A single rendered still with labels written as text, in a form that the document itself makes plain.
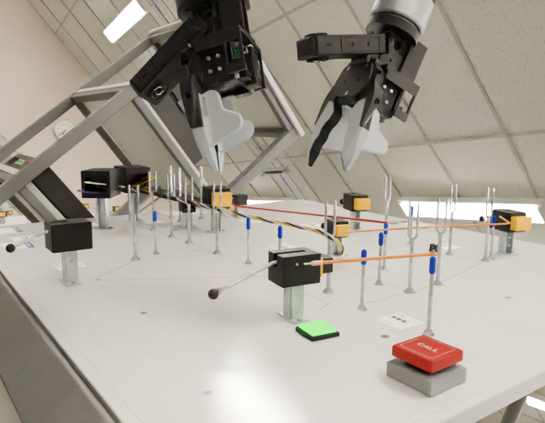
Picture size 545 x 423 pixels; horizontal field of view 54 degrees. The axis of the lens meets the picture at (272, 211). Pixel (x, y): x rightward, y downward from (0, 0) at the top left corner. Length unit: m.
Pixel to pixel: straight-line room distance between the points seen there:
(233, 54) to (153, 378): 0.36
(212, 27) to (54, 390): 0.43
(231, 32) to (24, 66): 7.67
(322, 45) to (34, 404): 0.50
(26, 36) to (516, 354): 8.01
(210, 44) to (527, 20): 2.54
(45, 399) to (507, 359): 0.49
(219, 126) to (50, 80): 7.68
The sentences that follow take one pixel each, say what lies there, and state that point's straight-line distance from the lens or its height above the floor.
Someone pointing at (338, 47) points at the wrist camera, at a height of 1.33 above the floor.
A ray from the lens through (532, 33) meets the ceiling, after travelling 3.09.
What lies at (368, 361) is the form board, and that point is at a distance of 0.61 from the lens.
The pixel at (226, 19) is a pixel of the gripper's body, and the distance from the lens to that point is 0.66.
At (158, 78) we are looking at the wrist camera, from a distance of 0.68.
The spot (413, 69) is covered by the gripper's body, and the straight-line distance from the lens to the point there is 0.77.
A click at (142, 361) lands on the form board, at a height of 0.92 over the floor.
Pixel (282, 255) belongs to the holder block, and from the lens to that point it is 0.68.
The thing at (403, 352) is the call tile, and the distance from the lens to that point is 0.56.
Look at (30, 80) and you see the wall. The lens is 8.23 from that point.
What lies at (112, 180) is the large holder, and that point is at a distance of 1.31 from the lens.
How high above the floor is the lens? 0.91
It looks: 21 degrees up
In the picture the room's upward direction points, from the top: 44 degrees clockwise
